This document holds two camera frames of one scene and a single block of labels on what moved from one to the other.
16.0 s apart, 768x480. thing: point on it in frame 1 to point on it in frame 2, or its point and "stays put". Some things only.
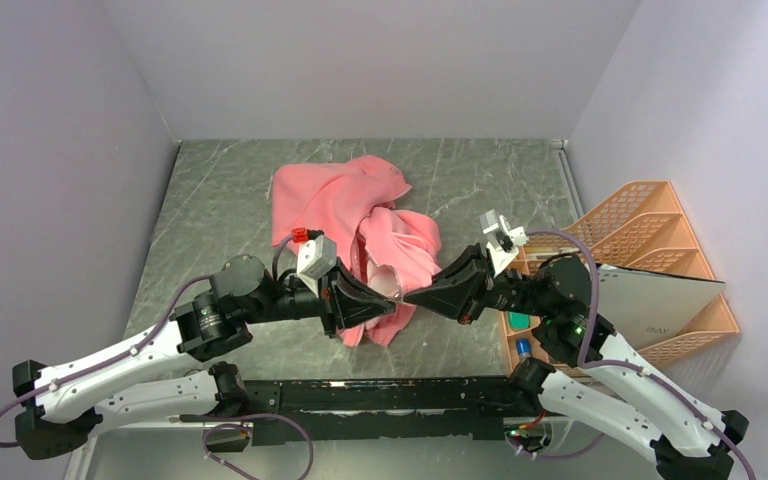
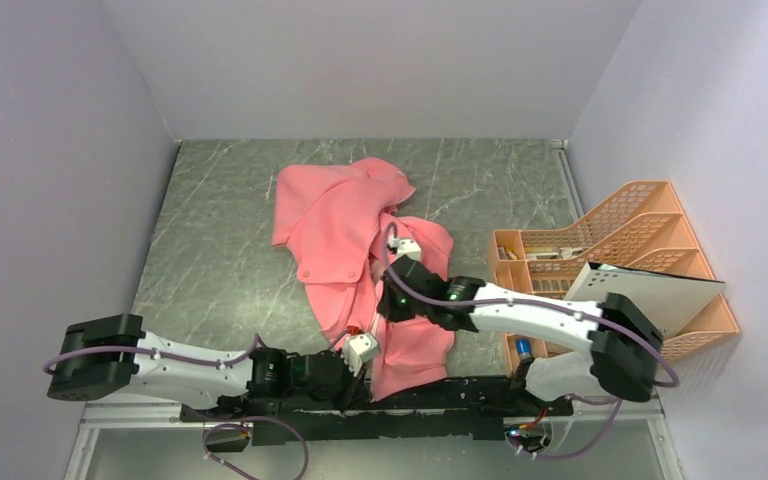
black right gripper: (457, 288) to (388, 306)
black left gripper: (343, 299) to (354, 392)
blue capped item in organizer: (523, 346) stays put
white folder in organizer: (644, 308) stays put
